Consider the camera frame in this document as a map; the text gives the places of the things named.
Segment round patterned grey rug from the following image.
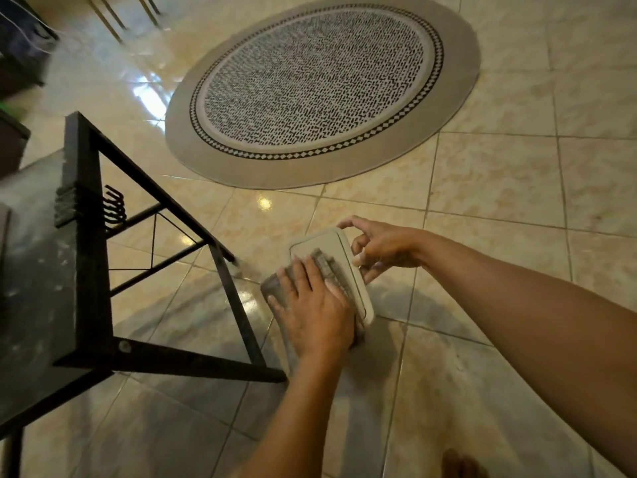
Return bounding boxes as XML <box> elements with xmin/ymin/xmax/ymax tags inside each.
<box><xmin>165</xmin><ymin>0</ymin><xmax>482</xmax><ymax>190</ymax></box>

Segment black bag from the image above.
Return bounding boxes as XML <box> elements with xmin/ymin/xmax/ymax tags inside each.
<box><xmin>0</xmin><ymin>0</ymin><xmax>61</xmax><ymax>98</ymax></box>

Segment person's right hand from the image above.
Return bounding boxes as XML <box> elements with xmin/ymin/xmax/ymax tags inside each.
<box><xmin>338</xmin><ymin>216</ymin><xmax>430</xmax><ymax>285</ymax></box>

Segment gold metal chair legs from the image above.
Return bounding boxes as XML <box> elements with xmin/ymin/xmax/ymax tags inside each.
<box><xmin>84</xmin><ymin>0</ymin><xmax>166</xmax><ymax>45</ymax></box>

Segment black metal frame table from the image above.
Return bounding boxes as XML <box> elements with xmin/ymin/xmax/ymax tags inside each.
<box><xmin>0</xmin><ymin>111</ymin><xmax>288</xmax><ymax>478</ymax></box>

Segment person's right forearm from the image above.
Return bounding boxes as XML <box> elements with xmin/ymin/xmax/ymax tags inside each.
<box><xmin>417</xmin><ymin>229</ymin><xmax>637</xmax><ymax>478</ymax></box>

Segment black metal hook rack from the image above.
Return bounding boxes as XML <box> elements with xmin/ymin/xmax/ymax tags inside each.
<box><xmin>53</xmin><ymin>184</ymin><xmax>127</xmax><ymax>229</ymax></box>

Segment thin white cable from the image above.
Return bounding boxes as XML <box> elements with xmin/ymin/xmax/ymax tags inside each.
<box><xmin>0</xmin><ymin>9</ymin><xmax>56</xmax><ymax>56</ymax></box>

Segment person's left forearm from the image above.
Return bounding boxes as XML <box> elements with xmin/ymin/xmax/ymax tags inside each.
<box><xmin>238</xmin><ymin>349</ymin><xmax>352</xmax><ymax>478</ymax></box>

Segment person's left hand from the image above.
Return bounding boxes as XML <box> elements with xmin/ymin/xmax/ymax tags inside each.
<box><xmin>268</xmin><ymin>256</ymin><xmax>357</xmax><ymax>364</ymax></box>

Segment dark wooden cabinet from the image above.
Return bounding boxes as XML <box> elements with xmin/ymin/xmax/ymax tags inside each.
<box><xmin>0</xmin><ymin>109</ymin><xmax>32</xmax><ymax>181</ymax></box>

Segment grey cleaning cloth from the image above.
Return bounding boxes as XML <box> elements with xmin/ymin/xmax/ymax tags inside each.
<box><xmin>260</xmin><ymin>248</ymin><xmax>367</xmax><ymax>376</ymax></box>

